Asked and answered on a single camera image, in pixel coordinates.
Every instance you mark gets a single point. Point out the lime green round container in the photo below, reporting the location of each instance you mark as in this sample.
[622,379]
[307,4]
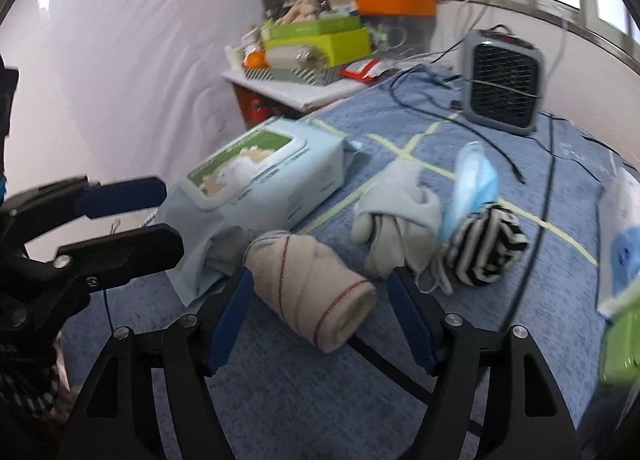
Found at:
[619,358]

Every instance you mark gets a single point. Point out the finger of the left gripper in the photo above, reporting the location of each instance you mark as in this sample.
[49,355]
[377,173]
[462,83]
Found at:
[39,210]
[114,260]

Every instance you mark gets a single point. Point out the grey sock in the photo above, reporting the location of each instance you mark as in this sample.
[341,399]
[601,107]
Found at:
[399,218]

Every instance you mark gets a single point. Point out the blue plaid tablecloth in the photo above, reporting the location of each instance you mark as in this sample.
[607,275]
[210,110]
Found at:
[381,279]

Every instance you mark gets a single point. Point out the beige bandage sock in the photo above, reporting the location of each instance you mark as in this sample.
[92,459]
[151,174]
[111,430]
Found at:
[309,287]

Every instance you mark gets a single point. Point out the grey space heater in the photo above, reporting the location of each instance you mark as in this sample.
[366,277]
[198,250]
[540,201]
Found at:
[502,80]

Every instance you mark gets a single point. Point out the tissue pack blue white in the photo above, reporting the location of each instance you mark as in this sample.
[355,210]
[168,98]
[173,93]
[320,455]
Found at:
[618,215]

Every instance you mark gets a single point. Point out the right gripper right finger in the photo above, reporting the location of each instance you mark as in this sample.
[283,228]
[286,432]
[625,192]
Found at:
[526,416]

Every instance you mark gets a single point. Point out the wet wipes pack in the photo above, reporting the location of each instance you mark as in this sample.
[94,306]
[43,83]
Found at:
[269,179]

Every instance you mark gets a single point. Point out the blue face mask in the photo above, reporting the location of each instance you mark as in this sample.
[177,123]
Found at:
[476,182]

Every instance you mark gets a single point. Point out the green gift boxes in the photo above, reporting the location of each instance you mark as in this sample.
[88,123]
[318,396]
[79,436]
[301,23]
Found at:
[342,39]

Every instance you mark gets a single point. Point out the white side table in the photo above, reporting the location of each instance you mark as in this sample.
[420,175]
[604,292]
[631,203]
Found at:
[259,99]

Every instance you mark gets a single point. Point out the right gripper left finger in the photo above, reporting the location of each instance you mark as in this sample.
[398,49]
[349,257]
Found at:
[114,416]

